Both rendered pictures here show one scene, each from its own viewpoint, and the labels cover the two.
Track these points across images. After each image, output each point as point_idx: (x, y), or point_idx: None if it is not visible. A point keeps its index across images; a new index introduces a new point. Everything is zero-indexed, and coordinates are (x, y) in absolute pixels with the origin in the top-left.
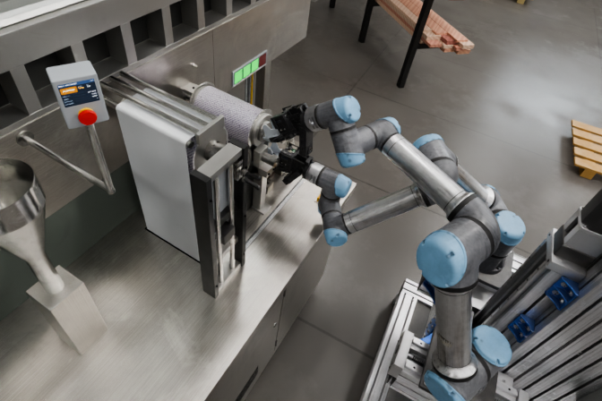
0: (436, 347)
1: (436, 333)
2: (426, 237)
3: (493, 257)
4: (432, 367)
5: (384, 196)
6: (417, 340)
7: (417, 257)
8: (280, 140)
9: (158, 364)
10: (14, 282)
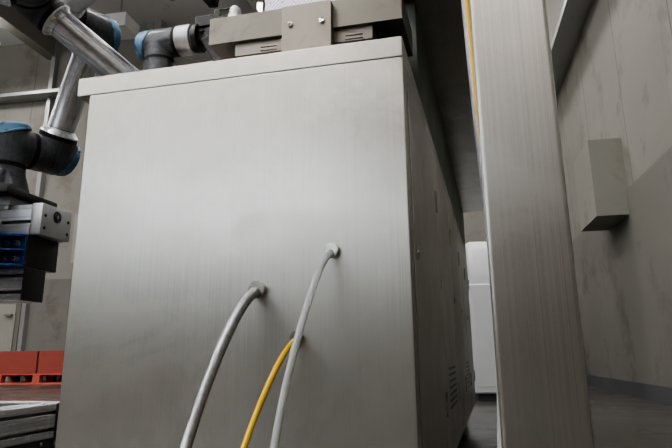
0: (68, 136)
1: (82, 110)
2: (116, 24)
3: None
4: (74, 148)
5: (98, 37)
6: (31, 204)
7: (120, 42)
8: None
9: None
10: None
